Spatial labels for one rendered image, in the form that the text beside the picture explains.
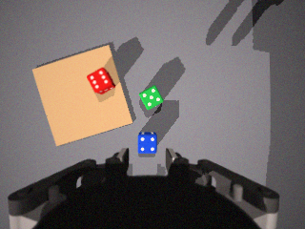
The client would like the red die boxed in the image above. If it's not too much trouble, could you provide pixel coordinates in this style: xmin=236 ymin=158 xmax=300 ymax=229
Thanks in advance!
xmin=87 ymin=68 xmax=115 ymax=94

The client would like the green die with white pips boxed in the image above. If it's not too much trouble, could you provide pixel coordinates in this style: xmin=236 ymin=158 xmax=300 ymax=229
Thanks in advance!
xmin=139 ymin=85 xmax=164 ymax=110

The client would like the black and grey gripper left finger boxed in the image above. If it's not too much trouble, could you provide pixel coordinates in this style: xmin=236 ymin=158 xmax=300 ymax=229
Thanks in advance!
xmin=8 ymin=148 xmax=129 ymax=229

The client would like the blue die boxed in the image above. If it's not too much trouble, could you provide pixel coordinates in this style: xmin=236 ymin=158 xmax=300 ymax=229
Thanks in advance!
xmin=138 ymin=132 xmax=157 ymax=154

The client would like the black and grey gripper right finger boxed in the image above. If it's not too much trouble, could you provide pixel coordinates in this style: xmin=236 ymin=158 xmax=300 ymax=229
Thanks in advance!
xmin=166 ymin=148 xmax=279 ymax=229

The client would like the tan flat mat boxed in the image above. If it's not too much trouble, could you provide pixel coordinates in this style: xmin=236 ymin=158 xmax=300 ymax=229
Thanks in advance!
xmin=32 ymin=45 xmax=132 ymax=146

